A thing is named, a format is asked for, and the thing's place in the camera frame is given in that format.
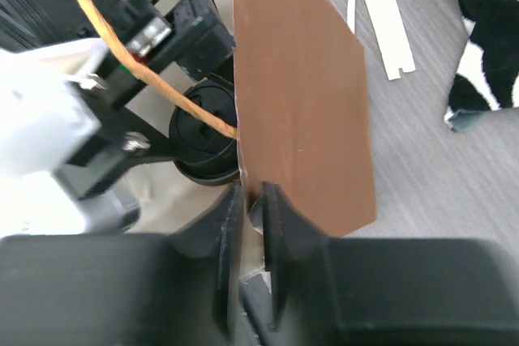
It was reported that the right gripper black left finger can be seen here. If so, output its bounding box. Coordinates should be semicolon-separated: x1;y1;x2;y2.
1;184;244;345

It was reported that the brown paper bag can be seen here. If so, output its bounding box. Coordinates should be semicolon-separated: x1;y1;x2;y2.
77;0;376;237

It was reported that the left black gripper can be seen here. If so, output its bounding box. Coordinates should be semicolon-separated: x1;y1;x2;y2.
1;0;238;199

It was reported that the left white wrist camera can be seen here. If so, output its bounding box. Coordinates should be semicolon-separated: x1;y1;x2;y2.
1;38;108;177

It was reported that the zebra print pillow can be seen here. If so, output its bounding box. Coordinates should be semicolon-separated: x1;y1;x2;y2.
444;0;518;132

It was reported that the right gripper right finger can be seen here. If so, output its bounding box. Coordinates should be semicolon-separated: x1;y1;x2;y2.
263;183;518;345

